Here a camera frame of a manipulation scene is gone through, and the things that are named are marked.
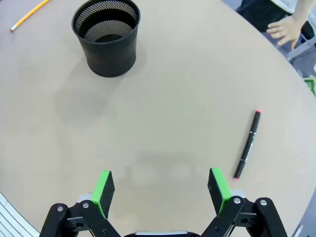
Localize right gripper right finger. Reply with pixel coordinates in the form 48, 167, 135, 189
201, 167, 288, 237

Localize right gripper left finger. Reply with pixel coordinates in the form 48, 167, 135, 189
39, 170, 124, 237

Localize pencils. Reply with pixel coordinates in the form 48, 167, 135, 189
10, 0, 51, 33

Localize person's left forearm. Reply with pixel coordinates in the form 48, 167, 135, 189
293, 0, 316, 24

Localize black mesh pen holder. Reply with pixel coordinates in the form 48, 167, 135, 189
72, 0, 141, 79

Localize person's left hand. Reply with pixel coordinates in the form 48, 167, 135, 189
267, 14, 311, 51

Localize black marker with red ends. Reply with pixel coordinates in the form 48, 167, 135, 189
233, 109, 262, 180

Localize white slatted panel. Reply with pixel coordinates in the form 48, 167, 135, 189
0, 191, 40, 237

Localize green crate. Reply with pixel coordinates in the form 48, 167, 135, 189
303, 76, 316, 96

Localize grey chair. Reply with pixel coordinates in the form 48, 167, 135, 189
286, 37, 316, 77

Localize person in white t-shirt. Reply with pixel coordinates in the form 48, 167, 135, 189
234, 0, 316, 45

